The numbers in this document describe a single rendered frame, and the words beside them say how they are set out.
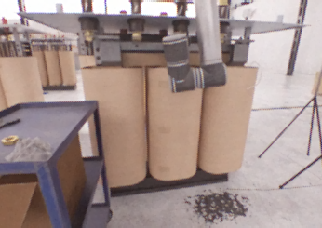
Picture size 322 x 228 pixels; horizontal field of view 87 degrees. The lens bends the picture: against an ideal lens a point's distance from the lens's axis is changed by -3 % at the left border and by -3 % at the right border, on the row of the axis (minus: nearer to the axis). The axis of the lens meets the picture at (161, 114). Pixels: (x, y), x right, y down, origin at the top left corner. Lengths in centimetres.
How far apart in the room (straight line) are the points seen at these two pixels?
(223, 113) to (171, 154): 50
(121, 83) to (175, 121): 45
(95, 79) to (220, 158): 112
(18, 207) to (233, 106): 129
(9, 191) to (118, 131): 76
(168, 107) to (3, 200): 94
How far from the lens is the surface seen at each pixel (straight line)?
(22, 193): 62
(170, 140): 131
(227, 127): 145
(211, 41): 86
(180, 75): 84
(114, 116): 120
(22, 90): 321
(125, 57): 126
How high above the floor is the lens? 115
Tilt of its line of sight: 18 degrees down
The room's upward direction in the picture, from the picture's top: straight up
